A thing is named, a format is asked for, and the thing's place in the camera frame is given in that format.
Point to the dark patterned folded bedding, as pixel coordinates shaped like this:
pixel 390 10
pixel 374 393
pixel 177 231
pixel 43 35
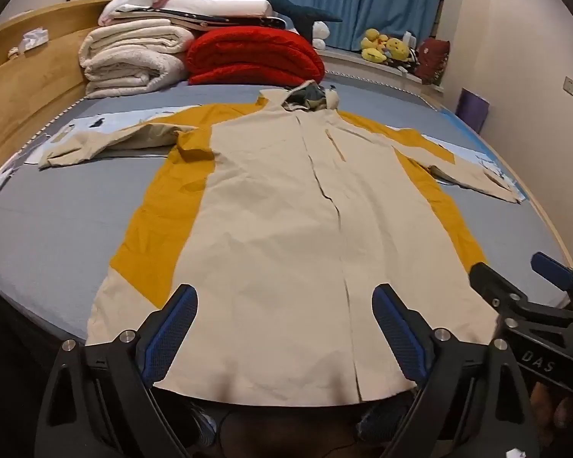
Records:
pixel 248 23

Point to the grey bed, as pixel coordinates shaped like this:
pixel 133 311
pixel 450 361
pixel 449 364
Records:
pixel 57 229

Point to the white window sill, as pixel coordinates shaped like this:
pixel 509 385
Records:
pixel 363 67

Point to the beige and mustard hooded coat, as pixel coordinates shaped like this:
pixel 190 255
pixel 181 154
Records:
pixel 267 248

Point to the cream folded blanket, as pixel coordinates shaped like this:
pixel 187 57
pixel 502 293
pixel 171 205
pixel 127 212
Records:
pixel 129 59

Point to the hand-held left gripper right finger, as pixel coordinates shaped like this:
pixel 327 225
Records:
pixel 401 334

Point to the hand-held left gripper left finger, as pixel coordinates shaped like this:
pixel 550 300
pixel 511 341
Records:
pixel 172 329

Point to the maroon backpack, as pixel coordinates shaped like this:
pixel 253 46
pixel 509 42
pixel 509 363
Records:
pixel 432 59

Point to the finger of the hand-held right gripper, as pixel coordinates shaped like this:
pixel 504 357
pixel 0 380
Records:
pixel 551 269
pixel 489 279

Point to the small white plush toy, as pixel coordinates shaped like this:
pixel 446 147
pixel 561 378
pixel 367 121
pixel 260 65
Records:
pixel 320 33

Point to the red folded blanket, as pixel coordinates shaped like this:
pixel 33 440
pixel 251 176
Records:
pixel 253 57

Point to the yellow plush toy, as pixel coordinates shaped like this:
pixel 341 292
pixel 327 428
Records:
pixel 375 45
pixel 397 48

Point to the person's right hand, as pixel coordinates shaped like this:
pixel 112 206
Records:
pixel 561 410

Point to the wooden headboard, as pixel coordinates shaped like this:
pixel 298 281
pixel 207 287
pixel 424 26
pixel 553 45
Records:
pixel 24 100

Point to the purple box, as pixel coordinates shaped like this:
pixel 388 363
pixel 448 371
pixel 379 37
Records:
pixel 472 109

